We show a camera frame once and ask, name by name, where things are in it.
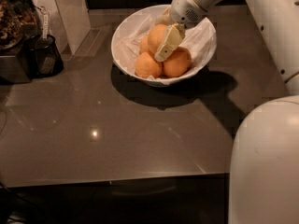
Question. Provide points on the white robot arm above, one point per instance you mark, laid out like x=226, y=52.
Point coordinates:
x=264, y=169

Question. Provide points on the black container with tag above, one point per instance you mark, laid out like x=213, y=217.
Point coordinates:
x=44, y=57

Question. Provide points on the dark metal appliance base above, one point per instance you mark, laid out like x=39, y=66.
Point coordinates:
x=14, y=66

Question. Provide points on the white bowl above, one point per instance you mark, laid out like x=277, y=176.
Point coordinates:
x=124, y=41

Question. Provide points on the white cloth liner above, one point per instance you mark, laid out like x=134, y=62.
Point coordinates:
x=130, y=44

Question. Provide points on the glass jar of nuts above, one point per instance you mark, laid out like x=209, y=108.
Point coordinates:
x=17, y=21

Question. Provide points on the orange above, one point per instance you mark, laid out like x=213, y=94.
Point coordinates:
x=178, y=63
x=144, y=46
x=155, y=37
x=146, y=66

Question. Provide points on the white tall box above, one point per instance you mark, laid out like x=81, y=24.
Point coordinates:
x=69, y=22

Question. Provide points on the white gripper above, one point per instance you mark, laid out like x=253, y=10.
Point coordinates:
x=184, y=10

